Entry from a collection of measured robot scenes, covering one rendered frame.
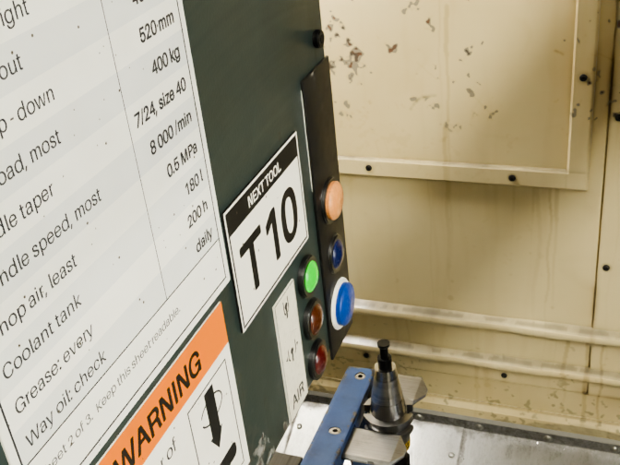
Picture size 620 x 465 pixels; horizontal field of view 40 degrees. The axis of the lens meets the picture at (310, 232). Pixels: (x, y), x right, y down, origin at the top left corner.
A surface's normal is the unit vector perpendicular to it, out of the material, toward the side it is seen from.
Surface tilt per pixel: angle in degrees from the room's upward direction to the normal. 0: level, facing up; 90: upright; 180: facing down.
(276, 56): 90
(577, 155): 90
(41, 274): 90
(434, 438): 25
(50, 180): 90
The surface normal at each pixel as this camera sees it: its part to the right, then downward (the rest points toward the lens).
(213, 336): 0.94, 0.09
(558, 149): -0.34, 0.50
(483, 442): -0.23, -0.57
